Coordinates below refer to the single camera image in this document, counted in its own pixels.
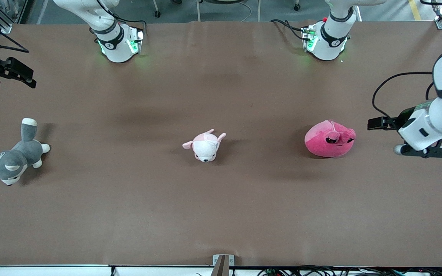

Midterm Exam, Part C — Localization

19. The grey husky plush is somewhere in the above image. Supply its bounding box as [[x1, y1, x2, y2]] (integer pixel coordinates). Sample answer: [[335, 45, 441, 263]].
[[0, 118, 51, 186]]

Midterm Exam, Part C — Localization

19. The black left arm base cable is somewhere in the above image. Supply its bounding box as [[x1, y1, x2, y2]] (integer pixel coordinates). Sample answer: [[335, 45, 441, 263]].
[[270, 18, 307, 42]]

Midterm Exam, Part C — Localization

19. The white pink dog plush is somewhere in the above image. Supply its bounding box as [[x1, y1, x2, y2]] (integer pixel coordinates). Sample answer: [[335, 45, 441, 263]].
[[182, 129, 227, 163]]

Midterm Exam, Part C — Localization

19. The round pink plush toy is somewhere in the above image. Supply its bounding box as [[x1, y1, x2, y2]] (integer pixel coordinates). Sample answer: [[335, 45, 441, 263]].
[[304, 120, 356, 158]]

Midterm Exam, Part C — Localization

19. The black cable tangle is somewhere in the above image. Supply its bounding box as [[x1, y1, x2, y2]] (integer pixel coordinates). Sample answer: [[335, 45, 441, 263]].
[[257, 264, 442, 276]]

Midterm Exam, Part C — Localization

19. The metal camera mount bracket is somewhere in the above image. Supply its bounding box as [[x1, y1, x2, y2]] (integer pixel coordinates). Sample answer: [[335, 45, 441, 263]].
[[213, 254, 235, 276]]

